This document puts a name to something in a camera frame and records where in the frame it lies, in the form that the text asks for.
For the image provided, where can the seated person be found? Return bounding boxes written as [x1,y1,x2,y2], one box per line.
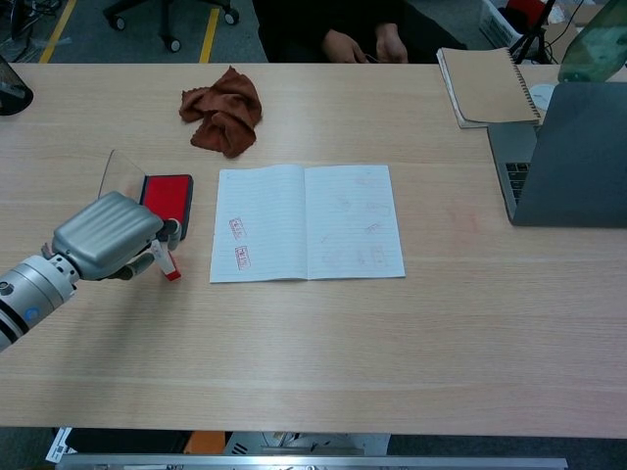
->
[252,0,469,65]

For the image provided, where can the white round disc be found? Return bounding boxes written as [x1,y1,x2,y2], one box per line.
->
[528,82,557,118]

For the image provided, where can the green transparent plastic bottle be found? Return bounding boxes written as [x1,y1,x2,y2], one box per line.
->
[557,0,627,83]

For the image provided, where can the black office chair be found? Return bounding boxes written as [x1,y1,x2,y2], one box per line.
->
[102,0,241,54]

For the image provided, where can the open white lined notebook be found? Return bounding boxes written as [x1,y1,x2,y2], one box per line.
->
[209,164,407,284]

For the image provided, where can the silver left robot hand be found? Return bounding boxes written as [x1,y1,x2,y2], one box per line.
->
[51,190,183,283]

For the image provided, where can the orange object under table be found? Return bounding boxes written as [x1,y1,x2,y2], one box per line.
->
[185,430,227,455]

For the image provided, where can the black stand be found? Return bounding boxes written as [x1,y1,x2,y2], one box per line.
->
[0,54,34,118]

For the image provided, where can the kraft spiral notebook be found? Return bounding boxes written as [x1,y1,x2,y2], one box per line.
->
[436,46,542,130]

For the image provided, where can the small red white stamp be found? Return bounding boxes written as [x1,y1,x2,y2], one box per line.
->
[150,238,182,283]

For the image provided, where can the aluminium rail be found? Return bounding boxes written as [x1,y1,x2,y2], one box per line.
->
[54,454,569,470]

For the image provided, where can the brown crumpled cloth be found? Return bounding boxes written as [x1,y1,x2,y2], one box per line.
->
[178,65,264,160]

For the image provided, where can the black tripod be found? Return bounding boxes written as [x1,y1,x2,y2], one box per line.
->
[508,0,559,65]

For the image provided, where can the grey laptop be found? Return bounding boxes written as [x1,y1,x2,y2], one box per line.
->
[487,81,627,227]

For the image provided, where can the white plastic basket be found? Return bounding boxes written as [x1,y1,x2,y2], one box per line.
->
[478,0,523,50]

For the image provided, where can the red ink pad clear lid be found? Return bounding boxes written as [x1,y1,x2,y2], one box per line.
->
[97,149,195,241]

